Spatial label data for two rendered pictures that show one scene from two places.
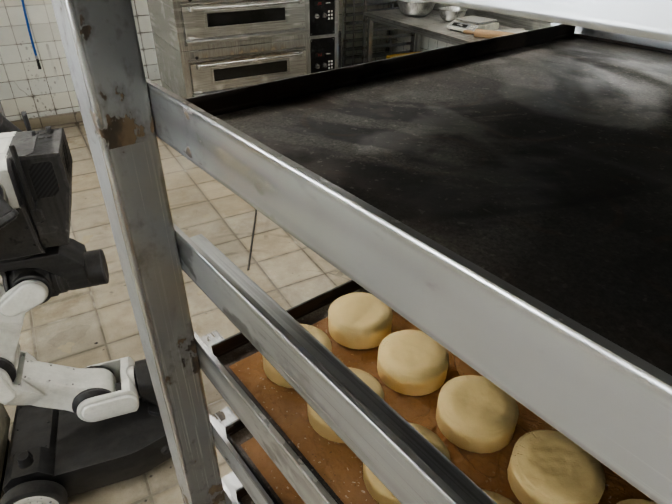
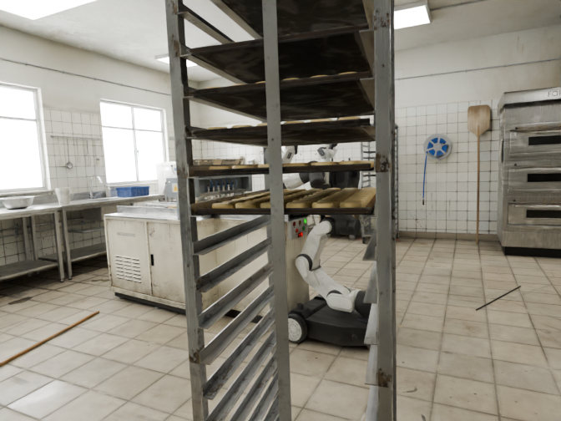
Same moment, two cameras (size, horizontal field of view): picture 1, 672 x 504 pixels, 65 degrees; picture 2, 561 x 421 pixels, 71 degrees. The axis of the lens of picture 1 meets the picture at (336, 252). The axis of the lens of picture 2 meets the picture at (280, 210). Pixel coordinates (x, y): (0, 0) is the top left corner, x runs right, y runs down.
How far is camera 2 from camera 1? 137 cm
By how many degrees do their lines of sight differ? 58
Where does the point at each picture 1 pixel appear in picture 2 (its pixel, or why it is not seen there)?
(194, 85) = (508, 218)
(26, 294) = (323, 225)
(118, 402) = (343, 301)
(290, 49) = not seen: outside the picture
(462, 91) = not seen: hidden behind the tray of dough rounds
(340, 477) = not seen: hidden behind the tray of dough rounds
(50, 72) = (429, 208)
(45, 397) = (318, 286)
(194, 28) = (516, 182)
